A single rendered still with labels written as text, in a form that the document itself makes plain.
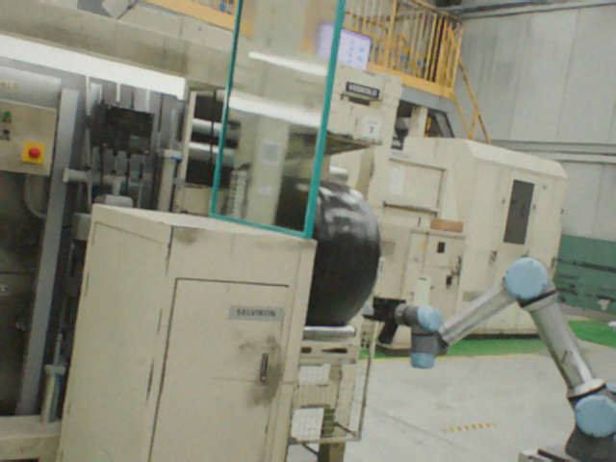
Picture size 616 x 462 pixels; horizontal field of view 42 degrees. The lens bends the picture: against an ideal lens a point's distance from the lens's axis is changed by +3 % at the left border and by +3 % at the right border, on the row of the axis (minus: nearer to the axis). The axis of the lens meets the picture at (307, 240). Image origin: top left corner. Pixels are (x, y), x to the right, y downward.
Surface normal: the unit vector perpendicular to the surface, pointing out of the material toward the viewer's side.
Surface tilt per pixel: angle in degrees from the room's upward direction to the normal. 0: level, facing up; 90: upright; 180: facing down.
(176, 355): 90
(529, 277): 84
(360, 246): 78
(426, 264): 90
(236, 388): 90
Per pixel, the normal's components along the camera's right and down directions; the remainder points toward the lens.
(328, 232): -0.14, -0.25
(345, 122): 0.55, 0.12
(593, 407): -0.31, 0.11
